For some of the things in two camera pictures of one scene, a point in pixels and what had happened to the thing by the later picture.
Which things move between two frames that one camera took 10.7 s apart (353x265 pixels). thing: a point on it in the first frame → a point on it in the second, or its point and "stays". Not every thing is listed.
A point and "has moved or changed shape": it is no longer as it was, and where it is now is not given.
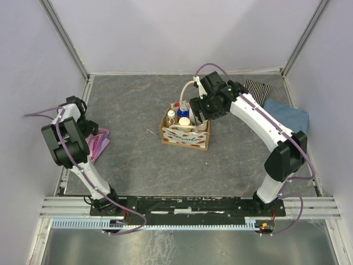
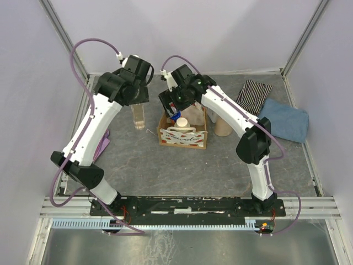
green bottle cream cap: [184, 121] has moved or changed shape
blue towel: [296, 120] stays
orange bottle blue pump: [183, 111] has moved or changed shape
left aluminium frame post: [64, 36] stays
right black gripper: [197, 104] → [167, 96]
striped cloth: [259, 91] stays
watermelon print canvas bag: [179, 127] stays
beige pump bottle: [202, 126] → [222, 128]
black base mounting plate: [188, 207] stays
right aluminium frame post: [319, 10] stays
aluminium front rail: [80, 207] stays
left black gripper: [92, 128] → [144, 96]
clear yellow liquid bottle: [171, 120] → [138, 115]
